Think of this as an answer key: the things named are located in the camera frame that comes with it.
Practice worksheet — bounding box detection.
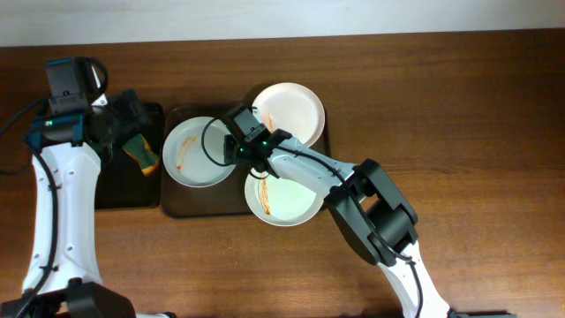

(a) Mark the green and yellow sponge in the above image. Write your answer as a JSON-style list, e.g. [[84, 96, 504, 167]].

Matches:
[[122, 133, 160, 177]]

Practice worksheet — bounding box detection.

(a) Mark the white plate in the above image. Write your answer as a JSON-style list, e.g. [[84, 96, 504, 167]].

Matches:
[[244, 170, 323, 227], [252, 82, 326, 147], [162, 117, 235, 188]]

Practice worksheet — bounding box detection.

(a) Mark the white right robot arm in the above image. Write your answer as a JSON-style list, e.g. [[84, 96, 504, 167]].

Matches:
[[224, 130, 460, 317]]

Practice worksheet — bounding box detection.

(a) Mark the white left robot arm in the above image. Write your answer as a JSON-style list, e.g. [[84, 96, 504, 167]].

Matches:
[[1, 91, 151, 317]]

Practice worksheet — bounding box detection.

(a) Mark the brown large tray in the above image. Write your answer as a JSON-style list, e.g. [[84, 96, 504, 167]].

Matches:
[[161, 103, 331, 219]]

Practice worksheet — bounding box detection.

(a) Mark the black small tray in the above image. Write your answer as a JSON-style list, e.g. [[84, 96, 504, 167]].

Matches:
[[94, 103, 164, 210]]

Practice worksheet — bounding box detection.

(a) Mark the white plate top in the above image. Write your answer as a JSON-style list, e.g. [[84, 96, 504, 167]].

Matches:
[[252, 82, 326, 147]]

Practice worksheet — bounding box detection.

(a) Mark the white plate bottom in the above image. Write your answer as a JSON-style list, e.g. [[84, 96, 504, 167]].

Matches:
[[244, 170, 323, 227]]

